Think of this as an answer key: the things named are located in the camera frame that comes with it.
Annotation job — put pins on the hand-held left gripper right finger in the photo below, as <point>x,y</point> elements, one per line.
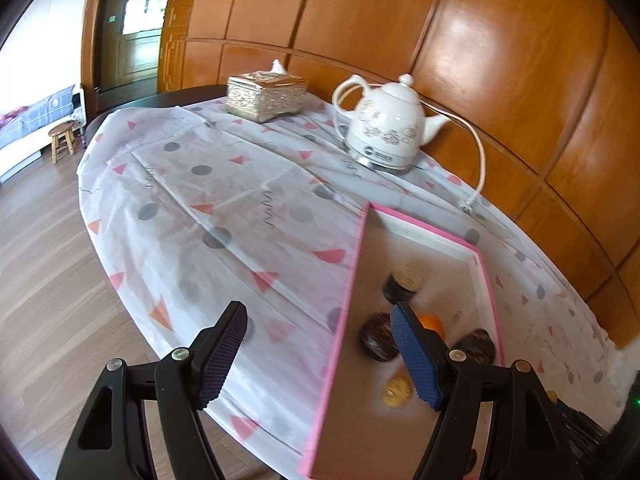
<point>417,355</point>

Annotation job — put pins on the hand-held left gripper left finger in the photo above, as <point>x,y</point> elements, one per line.
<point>225,355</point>

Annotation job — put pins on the orange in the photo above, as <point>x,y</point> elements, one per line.
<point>432,325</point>

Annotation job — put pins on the small dark sugarcane piece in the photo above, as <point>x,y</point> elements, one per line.
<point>397,392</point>

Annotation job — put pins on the dark wrinkled passion fruit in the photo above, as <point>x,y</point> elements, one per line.
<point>477,347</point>
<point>377,337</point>

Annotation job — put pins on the large dark sugarcane piece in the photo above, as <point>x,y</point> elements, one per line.
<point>402,285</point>

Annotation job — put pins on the small yellow-green fruit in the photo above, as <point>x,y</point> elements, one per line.
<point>552,396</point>

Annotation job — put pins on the pink cardboard box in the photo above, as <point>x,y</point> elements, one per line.
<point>360,435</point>

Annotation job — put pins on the white patterned tablecloth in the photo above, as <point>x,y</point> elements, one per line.
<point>200,210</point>

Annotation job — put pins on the silver kettle base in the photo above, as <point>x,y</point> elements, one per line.
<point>380,162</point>

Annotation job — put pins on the white floral electric kettle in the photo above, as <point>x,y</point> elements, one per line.
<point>387,120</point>

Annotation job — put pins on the silver ornate tissue box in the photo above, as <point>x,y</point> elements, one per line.
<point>265,95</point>

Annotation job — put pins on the small wooden stool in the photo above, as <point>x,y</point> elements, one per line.
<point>62,140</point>

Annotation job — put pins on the blue plaid sofa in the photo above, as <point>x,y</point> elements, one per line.
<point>30,120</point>

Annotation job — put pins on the wooden door with glass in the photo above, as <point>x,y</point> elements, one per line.
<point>135,50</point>

